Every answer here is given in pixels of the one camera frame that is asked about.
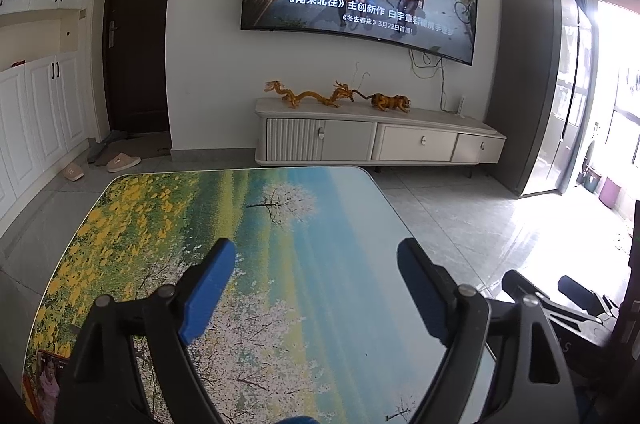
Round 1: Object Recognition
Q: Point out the golden tiger figurine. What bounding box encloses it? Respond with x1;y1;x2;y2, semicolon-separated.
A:
357;90;410;113

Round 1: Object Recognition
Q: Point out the golden dragon figurine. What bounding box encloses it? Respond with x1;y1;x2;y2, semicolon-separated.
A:
264;80;355;109

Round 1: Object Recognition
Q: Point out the purple stool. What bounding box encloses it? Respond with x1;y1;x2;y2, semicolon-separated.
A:
599;177;622;210

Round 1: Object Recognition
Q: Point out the white wall cupboard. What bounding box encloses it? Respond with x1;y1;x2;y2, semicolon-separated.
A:
1;0;88;227

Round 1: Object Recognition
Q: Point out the beige slipper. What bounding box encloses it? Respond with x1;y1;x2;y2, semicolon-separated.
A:
106;153;141;174
63;162;85;182

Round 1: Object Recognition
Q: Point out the dark brown entrance door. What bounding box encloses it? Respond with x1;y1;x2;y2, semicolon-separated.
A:
102;0;169;134

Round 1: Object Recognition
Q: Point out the white power strip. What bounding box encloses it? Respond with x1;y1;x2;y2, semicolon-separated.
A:
457;96;466;116

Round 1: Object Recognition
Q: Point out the tv power cable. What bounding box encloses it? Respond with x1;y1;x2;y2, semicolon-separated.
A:
408;46;459;113

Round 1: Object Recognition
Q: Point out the red photo card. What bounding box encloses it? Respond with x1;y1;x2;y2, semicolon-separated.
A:
22;349;68;424

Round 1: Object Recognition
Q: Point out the white tv cabinet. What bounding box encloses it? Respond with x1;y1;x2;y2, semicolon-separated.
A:
255;98;506;167

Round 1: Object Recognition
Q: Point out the dark grey tall cabinet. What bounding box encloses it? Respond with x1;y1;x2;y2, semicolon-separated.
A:
486;0;593;196

